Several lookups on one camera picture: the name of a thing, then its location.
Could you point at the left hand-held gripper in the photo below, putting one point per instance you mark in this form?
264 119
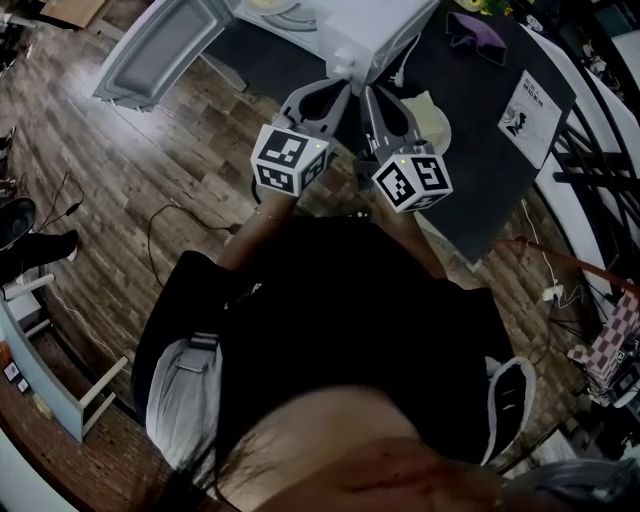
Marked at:
285 160

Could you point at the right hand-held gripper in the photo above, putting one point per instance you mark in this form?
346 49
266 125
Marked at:
415 182

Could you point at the white plate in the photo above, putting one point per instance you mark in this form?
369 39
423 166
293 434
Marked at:
442 135

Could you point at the pale round dish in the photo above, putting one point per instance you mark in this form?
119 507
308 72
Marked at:
272 6

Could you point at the pale green lettuce leaf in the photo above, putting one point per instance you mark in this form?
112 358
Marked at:
262 2

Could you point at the white microwave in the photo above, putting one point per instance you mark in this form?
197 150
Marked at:
165 55

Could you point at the person's left forearm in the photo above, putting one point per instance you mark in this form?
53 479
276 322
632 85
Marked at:
255 235

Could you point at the person's right forearm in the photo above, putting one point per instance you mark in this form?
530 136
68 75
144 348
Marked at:
415 240

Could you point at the dark grey table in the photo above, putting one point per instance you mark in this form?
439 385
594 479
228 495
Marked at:
475 150

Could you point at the black shoe with yellow charms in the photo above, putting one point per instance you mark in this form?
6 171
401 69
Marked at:
361 215

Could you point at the white printed paper sheet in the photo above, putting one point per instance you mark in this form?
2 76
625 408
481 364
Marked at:
530 120

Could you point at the yellow sunflowers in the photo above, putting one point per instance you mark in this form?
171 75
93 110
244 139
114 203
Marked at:
482 5

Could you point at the white railing base ledge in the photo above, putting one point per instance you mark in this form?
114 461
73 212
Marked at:
565 210

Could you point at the person in dark shirt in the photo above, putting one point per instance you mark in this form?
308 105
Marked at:
340 325

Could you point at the black metal railing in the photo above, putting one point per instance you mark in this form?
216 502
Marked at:
600 165

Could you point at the wooden coat rack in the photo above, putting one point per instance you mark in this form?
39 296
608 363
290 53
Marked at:
575 262

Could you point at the white power strip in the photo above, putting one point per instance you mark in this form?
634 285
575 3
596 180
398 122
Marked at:
551 293

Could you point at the person's face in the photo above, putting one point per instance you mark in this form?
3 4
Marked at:
360 460

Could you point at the small black framed picture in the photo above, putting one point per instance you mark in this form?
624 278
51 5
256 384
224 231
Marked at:
11 371
23 385

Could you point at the white bench frame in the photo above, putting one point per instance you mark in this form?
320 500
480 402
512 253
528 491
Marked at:
50 380

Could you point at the grey head mount part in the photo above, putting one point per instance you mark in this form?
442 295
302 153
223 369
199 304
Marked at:
575 485

